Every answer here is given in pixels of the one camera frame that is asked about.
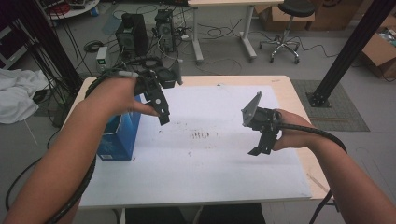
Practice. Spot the white-legged wooden desk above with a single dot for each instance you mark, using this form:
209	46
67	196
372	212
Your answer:
246	2

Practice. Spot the large black computer tower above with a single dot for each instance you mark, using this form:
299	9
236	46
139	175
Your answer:
132	37

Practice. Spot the low flat cardboard box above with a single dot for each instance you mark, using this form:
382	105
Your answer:
280	20

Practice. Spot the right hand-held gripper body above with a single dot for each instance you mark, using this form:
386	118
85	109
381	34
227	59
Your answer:
264	119

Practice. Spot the blue cardboard box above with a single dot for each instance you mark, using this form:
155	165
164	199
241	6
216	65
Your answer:
121	143

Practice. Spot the slim black computer tower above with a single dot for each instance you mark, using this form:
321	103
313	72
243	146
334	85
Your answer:
165	29

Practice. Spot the grey metal rack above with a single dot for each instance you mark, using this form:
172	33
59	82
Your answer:
12	46

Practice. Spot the large closed cardboard box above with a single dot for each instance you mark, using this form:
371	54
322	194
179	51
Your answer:
336	14

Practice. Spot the black swivel stool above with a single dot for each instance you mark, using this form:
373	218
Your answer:
295	7

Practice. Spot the white power supply unit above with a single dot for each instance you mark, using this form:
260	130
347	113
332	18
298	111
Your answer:
102	59

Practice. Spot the round white table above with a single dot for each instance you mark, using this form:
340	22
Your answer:
77	11

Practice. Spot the white power strip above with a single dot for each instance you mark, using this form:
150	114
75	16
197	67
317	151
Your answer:
185	37

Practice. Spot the open cardboard box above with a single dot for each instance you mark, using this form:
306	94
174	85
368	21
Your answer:
378	53

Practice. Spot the person's black trousers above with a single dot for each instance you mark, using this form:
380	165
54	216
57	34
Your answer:
155	216

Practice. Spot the person's right hand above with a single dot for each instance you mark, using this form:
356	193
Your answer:
294	130

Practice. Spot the person's left hand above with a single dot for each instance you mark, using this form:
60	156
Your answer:
115	96

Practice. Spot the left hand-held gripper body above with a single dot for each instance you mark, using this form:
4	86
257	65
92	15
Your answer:
168	79

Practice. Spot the white crumpled cloth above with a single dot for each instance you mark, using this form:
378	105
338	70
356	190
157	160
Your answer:
18	93

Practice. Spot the black metal frame post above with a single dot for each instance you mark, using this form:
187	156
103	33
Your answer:
351	43
46	34

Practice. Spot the grey floor mat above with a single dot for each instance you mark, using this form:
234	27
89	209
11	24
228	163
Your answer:
348	112

